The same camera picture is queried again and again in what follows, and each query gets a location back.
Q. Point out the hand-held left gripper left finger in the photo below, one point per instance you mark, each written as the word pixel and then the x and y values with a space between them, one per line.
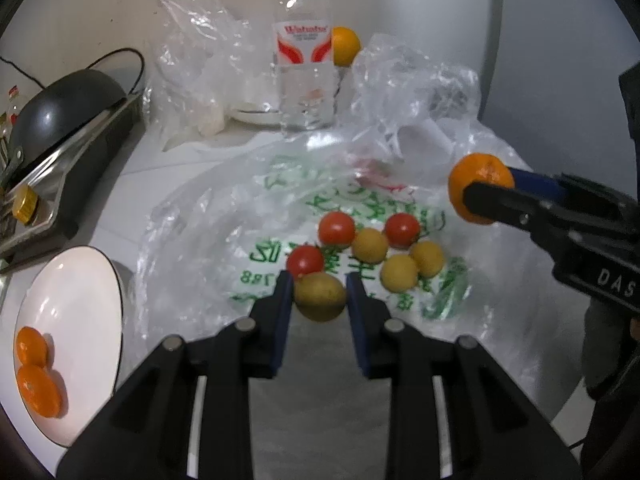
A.
pixel 282 320

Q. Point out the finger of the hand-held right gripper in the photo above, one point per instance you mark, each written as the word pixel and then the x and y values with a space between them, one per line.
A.
pixel 537 183
pixel 500 205

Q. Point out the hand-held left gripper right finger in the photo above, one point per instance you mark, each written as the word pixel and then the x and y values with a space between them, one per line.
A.
pixel 357 320

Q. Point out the small tangerine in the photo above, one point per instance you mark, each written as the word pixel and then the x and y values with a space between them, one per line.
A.
pixel 31 346
pixel 39 391
pixel 477 172

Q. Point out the yellow-brown longan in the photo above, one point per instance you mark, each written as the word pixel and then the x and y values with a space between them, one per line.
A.
pixel 370 246
pixel 320 300
pixel 430 257
pixel 399 274

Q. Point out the red tomato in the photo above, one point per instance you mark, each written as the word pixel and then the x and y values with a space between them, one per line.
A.
pixel 336 229
pixel 305 260
pixel 402 230

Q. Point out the green printed plastic bag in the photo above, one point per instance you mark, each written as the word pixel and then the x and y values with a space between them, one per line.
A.
pixel 210 240

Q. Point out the white plate with dark rim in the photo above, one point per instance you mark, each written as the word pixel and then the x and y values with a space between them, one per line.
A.
pixel 75 310

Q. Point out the clear crumpled plastic bag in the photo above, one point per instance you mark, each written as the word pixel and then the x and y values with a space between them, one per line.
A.
pixel 400 85
pixel 200 60

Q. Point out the small white plate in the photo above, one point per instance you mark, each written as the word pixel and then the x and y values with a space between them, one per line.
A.
pixel 255 116

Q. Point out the large orange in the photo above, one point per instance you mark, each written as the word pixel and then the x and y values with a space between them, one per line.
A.
pixel 347 45

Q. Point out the clear water bottle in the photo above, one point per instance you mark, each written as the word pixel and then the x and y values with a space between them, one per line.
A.
pixel 305 85

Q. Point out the brass stove knob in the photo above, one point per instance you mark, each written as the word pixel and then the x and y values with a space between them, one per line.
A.
pixel 25 205

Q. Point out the clear bottle with red label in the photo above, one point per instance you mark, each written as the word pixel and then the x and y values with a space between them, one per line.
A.
pixel 14 105

